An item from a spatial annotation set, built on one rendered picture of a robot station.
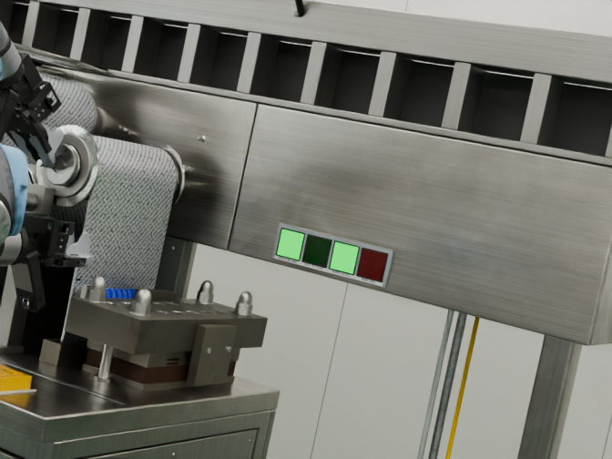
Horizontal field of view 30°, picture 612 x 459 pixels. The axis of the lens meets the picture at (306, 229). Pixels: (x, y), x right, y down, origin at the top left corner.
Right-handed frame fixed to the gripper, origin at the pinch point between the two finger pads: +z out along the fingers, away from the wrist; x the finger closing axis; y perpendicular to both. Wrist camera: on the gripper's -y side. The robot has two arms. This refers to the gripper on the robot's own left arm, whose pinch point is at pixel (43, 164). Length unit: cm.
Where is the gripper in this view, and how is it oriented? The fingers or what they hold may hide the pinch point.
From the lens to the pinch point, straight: 209.0
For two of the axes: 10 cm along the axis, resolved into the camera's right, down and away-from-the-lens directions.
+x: -8.4, -2.0, 5.0
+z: 2.5, 6.8, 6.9
